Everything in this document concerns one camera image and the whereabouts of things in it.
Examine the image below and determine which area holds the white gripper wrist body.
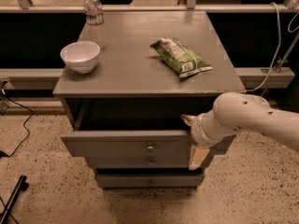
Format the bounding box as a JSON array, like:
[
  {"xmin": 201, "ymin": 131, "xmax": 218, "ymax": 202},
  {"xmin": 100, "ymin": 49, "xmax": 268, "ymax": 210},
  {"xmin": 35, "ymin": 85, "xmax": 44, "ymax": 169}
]
[{"xmin": 191, "ymin": 111, "xmax": 236, "ymax": 147}]

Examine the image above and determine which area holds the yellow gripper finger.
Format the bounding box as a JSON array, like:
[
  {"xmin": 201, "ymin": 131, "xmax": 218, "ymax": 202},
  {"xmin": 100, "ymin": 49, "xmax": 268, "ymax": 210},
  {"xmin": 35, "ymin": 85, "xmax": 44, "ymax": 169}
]
[
  {"xmin": 189, "ymin": 145, "xmax": 210, "ymax": 171},
  {"xmin": 180, "ymin": 114, "xmax": 195, "ymax": 127}
]

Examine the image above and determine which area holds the grey top drawer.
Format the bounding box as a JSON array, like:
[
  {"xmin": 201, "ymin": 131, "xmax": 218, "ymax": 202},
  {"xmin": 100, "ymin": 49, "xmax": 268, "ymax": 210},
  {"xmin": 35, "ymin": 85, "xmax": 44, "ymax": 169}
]
[{"xmin": 61, "ymin": 130, "xmax": 194, "ymax": 158}]

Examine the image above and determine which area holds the grey drawer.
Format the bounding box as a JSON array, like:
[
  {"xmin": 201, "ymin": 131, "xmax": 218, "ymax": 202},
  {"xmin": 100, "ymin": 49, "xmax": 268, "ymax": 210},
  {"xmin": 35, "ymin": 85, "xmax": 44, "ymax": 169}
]
[
  {"xmin": 61, "ymin": 130, "xmax": 194, "ymax": 158},
  {"xmin": 95, "ymin": 174, "xmax": 204, "ymax": 189},
  {"xmin": 86, "ymin": 156, "xmax": 189, "ymax": 169}
]

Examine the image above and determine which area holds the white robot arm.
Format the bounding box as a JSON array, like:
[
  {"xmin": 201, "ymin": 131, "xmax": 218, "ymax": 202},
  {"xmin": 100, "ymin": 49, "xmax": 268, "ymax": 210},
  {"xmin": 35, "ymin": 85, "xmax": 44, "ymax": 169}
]
[{"xmin": 181, "ymin": 92, "xmax": 299, "ymax": 170}]

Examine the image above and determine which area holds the grey wooden drawer cabinet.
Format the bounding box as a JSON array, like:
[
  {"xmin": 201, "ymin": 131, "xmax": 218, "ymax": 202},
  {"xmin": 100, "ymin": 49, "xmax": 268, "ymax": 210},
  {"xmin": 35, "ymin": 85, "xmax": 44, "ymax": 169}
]
[{"xmin": 53, "ymin": 11, "xmax": 245, "ymax": 177}]

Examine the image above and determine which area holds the grey bottom drawer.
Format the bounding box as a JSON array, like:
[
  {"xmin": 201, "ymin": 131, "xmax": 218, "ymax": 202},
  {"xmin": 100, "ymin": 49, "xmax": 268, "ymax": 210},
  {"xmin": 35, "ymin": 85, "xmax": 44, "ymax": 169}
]
[{"xmin": 95, "ymin": 174, "xmax": 204, "ymax": 189}]

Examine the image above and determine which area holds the grey middle drawer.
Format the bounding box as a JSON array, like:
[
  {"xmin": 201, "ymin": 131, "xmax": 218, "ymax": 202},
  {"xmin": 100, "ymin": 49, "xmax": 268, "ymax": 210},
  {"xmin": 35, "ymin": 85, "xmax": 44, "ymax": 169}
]
[{"xmin": 86, "ymin": 156, "xmax": 189, "ymax": 169}]

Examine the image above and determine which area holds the green chip bag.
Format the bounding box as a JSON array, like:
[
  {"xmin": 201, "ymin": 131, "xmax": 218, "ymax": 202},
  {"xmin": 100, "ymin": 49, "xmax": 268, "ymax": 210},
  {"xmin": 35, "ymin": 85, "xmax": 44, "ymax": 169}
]
[{"xmin": 150, "ymin": 36, "xmax": 212, "ymax": 78}]

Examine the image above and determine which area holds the metal railing beam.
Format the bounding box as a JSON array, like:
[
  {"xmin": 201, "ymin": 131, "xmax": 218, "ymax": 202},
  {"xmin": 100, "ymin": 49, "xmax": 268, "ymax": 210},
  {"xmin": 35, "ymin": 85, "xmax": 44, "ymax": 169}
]
[{"xmin": 0, "ymin": 4, "xmax": 299, "ymax": 13}]

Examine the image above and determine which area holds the white ceramic bowl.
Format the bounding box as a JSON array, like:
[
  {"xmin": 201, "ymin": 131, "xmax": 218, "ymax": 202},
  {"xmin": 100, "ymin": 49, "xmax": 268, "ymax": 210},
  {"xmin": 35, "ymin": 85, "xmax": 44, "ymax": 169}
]
[{"xmin": 60, "ymin": 41, "xmax": 101, "ymax": 74}]

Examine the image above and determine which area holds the clear plastic water bottle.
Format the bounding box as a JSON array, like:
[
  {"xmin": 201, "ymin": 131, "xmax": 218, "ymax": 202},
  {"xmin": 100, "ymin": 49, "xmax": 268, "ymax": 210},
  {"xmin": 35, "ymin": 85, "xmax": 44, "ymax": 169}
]
[{"xmin": 84, "ymin": 0, "xmax": 107, "ymax": 49}]

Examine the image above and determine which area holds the black stand leg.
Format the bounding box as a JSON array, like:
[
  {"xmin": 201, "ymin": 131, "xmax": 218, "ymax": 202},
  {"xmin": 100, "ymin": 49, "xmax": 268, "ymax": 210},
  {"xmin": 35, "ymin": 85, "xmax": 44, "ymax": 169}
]
[{"xmin": 0, "ymin": 175, "xmax": 29, "ymax": 224}]

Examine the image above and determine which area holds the white cable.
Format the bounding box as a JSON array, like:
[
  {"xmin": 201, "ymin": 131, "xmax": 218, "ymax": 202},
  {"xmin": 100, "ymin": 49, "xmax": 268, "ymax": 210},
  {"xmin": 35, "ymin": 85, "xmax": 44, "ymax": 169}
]
[{"xmin": 245, "ymin": 2, "xmax": 282, "ymax": 93}]

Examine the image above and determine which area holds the black cable on floor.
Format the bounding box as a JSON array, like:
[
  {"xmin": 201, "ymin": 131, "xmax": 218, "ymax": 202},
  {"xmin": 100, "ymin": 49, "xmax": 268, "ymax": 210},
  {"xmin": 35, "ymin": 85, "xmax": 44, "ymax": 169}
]
[{"xmin": 0, "ymin": 89, "xmax": 35, "ymax": 159}]

